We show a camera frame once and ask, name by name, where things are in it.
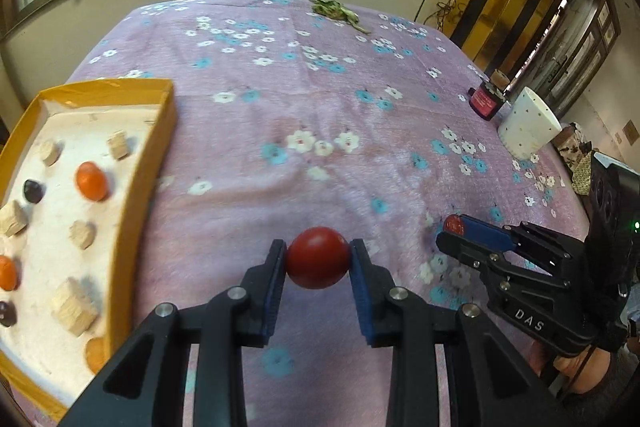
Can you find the wilted leafy greens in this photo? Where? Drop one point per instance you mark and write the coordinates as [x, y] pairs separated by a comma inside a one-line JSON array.
[[335, 11]]

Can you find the small red fruit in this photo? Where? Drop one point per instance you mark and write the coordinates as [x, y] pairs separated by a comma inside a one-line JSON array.
[[453, 224]]

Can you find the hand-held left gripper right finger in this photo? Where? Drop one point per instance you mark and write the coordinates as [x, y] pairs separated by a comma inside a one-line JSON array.
[[361, 302]]

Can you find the person's right forearm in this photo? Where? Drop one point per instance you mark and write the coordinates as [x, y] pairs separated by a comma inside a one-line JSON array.
[[620, 387]]

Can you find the orange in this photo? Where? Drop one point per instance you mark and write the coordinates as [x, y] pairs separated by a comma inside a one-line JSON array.
[[91, 181], [7, 273]]

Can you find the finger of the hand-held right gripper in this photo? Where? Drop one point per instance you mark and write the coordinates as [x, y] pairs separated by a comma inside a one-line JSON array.
[[487, 234], [460, 244]]

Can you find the patterned cushion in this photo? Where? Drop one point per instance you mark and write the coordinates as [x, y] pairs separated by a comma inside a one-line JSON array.
[[581, 172]]

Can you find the glass door cabinet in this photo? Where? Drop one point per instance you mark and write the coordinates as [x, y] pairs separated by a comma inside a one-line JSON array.
[[595, 42]]

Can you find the person's right hand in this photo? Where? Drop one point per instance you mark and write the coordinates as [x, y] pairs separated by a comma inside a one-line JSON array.
[[592, 372]]

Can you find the red jar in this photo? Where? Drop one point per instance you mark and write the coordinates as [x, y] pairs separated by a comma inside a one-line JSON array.
[[485, 99]]

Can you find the yellow cardboard box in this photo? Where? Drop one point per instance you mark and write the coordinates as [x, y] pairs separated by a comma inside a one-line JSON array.
[[65, 127]]

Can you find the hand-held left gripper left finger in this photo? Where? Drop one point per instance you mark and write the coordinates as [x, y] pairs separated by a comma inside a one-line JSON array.
[[274, 297]]

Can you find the white dotted cup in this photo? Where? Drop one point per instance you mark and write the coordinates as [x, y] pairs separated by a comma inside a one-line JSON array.
[[527, 124]]

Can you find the large peeled banana piece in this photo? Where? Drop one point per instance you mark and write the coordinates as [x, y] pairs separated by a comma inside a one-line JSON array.
[[75, 307]]

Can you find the purple floral bedsheet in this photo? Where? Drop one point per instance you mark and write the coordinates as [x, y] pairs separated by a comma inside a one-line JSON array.
[[300, 107]]

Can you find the red tomato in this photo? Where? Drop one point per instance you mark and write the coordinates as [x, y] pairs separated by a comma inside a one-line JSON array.
[[317, 257]]

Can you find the dark avocado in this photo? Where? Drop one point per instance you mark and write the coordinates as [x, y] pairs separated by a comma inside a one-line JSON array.
[[33, 190], [6, 313]]

